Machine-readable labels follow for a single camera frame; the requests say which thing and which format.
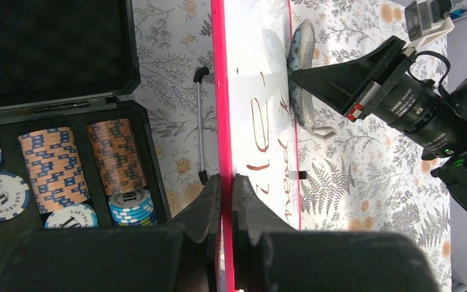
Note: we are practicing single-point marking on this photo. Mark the grey eraser cloth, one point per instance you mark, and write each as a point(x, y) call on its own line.
point(300, 80)

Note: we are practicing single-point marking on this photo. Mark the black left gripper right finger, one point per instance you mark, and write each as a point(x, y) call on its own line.
point(270, 255)

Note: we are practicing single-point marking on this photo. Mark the black poker chip case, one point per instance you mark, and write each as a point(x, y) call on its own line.
point(65, 64)

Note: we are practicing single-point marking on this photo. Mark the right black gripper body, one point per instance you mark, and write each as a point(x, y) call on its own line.
point(407, 105)

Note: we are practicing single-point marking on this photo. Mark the blue poker chip stack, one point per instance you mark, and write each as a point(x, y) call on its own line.
point(132, 208)

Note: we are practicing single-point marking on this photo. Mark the floral tablecloth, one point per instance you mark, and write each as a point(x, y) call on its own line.
point(369, 177)

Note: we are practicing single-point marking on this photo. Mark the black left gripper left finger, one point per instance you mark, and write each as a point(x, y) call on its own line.
point(180, 255)

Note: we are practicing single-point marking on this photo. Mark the orange poker chip stack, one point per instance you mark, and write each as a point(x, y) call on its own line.
point(54, 168)

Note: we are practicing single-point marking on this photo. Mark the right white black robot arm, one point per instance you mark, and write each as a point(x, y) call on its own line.
point(270, 256)

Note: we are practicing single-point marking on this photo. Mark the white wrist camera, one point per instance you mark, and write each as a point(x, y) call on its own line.
point(427, 21)

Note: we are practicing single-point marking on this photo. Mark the pink framed whiteboard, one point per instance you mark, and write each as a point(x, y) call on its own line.
point(256, 125)

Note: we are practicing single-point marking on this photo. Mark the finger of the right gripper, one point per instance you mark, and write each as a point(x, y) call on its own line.
point(363, 83)

